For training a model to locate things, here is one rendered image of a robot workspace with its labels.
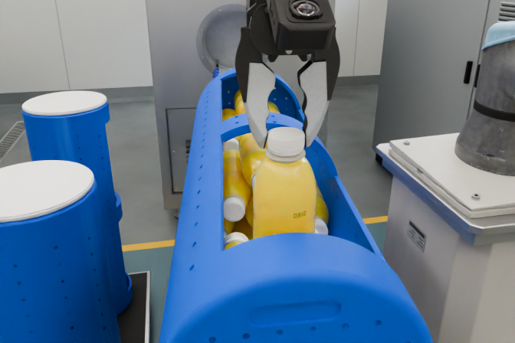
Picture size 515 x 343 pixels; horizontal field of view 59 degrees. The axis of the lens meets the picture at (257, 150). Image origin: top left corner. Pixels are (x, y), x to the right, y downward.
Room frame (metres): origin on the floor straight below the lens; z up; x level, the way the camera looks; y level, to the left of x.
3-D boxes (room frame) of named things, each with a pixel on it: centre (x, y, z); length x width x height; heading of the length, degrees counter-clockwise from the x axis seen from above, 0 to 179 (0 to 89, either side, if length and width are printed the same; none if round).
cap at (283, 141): (0.43, -0.03, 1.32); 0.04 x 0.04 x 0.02
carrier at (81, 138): (1.54, 0.68, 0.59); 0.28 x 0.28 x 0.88
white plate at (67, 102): (1.54, 0.68, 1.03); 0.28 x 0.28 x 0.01
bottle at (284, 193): (0.43, -0.03, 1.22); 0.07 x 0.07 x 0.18
